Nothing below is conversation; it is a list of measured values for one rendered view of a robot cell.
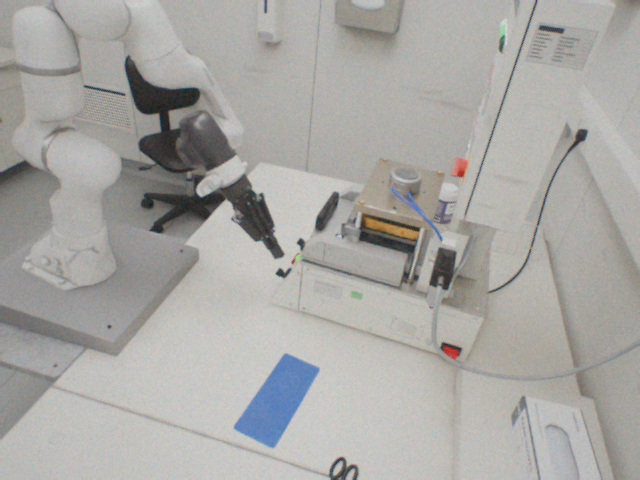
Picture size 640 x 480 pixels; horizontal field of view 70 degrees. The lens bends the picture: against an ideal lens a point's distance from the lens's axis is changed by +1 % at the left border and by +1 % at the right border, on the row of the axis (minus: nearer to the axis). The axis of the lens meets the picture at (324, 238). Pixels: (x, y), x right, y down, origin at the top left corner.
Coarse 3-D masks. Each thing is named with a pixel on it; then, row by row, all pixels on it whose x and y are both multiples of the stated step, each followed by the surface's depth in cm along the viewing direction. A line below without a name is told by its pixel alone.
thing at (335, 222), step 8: (344, 200) 132; (336, 208) 128; (344, 208) 129; (352, 208) 121; (328, 216) 124; (336, 216) 125; (344, 216) 125; (328, 224) 121; (336, 224) 122; (344, 224) 115; (312, 232) 118; (320, 232) 118; (336, 232) 119; (432, 232) 123; (424, 248) 117; (424, 256) 114; (408, 264) 111; (408, 272) 113; (416, 272) 112
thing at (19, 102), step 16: (0, 48) 285; (0, 64) 264; (0, 80) 275; (16, 80) 285; (0, 96) 278; (16, 96) 288; (0, 112) 280; (16, 112) 291; (0, 128) 282; (0, 144) 285; (0, 160) 288; (16, 160) 299
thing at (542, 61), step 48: (528, 0) 71; (576, 0) 70; (528, 48) 75; (576, 48) 73; (528, 96) 78; (576, 96) 76; (480, 144) 85; (528, 144) 83; (480, 192) 90; (528, 192) 87; (432, 240) 101; (480, 240) 109
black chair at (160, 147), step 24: (144, 96) 247; (168, 96) 257; (192, 96) 267; (168, 120) 275; (144, 144) 256; (168, 144) 257; (144, 168) 256; (168, 168) 244; (192, 168) 248; (192, 192) 281; (168, 216) 269
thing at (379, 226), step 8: (368, 216) 110; (376, 216) 110; (368, 224) 110; (376, 224) 109; (384, 224) 108; (392, 224) 108; (400, 224) 108; (368, 232) 111; (376, 232) 110; (384, 232) 110; (392, 232) 109; (400, 232) 108; (408, 232) 107; (416, 232) 107; (400, 240) 109; (408, 240) 109; (424, 240) 107
